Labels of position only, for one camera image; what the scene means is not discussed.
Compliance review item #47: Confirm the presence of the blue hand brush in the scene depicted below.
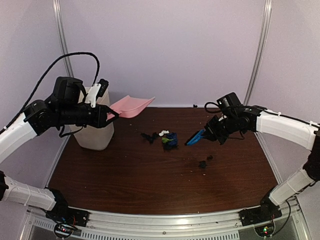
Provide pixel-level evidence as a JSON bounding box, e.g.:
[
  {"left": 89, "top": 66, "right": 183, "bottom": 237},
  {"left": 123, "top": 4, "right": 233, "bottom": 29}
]
[{"left": 184, "top": 129, "right": 205, "bottom": 146}]

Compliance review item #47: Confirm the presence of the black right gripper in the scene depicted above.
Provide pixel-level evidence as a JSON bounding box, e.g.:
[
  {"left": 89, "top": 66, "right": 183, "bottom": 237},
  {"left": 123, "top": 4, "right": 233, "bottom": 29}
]
[{"left": 201, "top": 115, "right": 239, "bottom": 145}]

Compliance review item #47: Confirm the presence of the right aluminium frame post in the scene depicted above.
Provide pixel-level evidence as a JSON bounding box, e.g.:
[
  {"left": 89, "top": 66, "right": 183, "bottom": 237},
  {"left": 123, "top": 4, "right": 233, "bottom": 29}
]
[{"left": 244, "top": 0, "right": 273, "bottom": 105}]

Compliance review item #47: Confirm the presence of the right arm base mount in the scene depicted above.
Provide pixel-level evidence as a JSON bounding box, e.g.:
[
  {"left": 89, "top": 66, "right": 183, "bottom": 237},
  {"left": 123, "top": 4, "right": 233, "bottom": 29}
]
[{"left": 238, "top": 189, "right": 282, "bottom": 238}]

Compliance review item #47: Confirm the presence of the front aluminium rail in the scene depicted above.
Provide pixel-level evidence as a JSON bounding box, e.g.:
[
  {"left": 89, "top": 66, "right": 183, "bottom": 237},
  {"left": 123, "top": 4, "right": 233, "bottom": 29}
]
[{"left": 21, "top": 207, "right": 312, "bottom": 240}]

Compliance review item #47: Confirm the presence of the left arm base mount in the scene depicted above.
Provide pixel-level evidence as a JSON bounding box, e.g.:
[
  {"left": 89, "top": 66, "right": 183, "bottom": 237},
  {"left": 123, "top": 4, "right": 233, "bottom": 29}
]
[{"left": 44, "top": 188, "right": 89, "bottom": 240}]

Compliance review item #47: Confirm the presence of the white paper scrap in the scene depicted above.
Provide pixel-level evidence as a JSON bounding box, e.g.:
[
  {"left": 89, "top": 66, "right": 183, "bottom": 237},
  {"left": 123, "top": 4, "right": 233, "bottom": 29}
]
[{"left": 158, "top": 130, "right": 170, "bottom": 137}]

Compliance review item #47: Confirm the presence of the pink plastic dustpan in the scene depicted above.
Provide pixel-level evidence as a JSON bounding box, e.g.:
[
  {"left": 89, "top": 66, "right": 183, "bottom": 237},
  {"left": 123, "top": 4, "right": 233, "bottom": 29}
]
[{"left": 110, "top": 95, "right": 155, "bottom": 119}]

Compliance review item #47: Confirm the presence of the green paper scrap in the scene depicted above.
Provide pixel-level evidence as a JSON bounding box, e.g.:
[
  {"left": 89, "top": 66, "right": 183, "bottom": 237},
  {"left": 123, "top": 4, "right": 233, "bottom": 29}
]
[{"left": 161, "top": 137, "right": 172, "bottom": 144}]

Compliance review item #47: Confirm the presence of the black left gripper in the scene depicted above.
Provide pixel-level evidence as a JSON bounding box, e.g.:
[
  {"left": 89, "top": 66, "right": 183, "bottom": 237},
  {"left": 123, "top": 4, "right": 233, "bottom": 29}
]
[{"left": 58, "top": 103, "right": 119, "bottom": 128}]

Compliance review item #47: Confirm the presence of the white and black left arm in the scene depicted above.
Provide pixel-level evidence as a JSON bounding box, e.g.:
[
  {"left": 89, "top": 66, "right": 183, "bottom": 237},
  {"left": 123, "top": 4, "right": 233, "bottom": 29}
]
[{"left": 0, "top": 77, "right": 119, "bottom": 222}]

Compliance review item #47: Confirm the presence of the cream plastic waste bin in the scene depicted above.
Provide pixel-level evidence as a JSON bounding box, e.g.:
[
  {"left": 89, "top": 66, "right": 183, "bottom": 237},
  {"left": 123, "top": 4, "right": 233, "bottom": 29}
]
[{"left": 68, "top": 90, "right": 115, "bottom": 151}]

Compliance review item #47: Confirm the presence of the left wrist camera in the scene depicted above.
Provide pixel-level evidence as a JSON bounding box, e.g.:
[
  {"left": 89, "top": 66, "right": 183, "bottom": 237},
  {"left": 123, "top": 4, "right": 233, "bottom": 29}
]
[{"left": 84, "top": 78, "right": 109, "bottom": 108}]

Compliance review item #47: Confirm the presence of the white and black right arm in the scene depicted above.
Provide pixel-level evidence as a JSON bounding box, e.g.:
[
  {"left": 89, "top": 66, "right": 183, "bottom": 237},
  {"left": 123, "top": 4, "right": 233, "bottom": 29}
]
[{"left": 201, "top": 92, "right": 320, "bottom": 221}]

